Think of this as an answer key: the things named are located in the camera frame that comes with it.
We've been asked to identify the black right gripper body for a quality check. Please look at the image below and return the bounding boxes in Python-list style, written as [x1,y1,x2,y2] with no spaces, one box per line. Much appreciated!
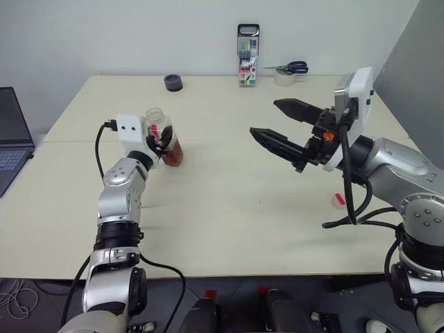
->
[293,108,348,173]

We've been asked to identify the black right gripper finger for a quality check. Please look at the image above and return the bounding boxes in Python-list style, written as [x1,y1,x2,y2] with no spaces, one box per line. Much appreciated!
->
[273,98,325,126]
[249,126,309,164]

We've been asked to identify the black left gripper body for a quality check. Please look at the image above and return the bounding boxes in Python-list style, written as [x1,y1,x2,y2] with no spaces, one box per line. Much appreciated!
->
[146,136,166,157]

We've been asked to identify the clear jar with red contents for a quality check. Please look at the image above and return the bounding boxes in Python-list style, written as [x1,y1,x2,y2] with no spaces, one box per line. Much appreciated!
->
[144,107,185,168]

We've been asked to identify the clear tape roll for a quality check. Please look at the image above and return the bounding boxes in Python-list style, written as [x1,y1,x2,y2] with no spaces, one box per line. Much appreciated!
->
[274,68,296,87]

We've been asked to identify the marker pen pack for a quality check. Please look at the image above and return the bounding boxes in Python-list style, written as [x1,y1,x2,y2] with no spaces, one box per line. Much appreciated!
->
[237,23,261,88]

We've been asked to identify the grey partition panel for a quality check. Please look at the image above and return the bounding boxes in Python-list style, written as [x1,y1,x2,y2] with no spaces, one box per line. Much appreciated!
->
[372,0,444,164]

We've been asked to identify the dark grey laptop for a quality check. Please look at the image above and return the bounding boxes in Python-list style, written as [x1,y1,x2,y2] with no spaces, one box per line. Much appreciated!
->
[0,86,36,199]

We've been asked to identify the dark rounded shape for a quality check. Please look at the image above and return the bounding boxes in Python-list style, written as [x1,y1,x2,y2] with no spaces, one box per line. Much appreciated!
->
[264,289,314,333]
[178,297,222,333]

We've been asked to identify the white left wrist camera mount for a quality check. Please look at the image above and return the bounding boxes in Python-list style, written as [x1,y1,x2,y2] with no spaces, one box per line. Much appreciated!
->
[116,113,161,167]

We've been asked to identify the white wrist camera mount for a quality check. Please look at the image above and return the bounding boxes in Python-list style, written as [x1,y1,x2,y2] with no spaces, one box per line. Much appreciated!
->
[322,66,375,173]
[116,113,161,167]

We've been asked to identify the blue handled scissors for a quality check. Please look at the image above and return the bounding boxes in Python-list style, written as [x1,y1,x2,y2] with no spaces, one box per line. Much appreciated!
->
[261,60,309,75]

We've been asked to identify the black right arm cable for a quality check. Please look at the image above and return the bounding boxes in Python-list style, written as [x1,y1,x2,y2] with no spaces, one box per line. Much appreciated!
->
[321,124,407,278]

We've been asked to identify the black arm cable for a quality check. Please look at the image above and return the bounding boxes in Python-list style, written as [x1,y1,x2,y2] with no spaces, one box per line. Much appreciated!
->
[94,119,119,182]
[321,124,407,278]

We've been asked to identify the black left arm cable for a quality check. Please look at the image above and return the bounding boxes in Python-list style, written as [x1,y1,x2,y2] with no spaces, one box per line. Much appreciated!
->
[94,119,119,182]

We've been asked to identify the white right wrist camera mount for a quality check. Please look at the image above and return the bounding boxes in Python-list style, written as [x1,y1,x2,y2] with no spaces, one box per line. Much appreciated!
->
[322,66,375,173]

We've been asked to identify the black robot torso cable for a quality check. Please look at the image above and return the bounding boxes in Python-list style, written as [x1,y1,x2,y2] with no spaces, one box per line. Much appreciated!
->
[61,257,92,326]
[138,254,187,333]

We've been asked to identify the white floor cable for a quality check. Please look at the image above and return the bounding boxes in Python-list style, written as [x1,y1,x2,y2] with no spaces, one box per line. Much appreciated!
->
[0,276,40,321]

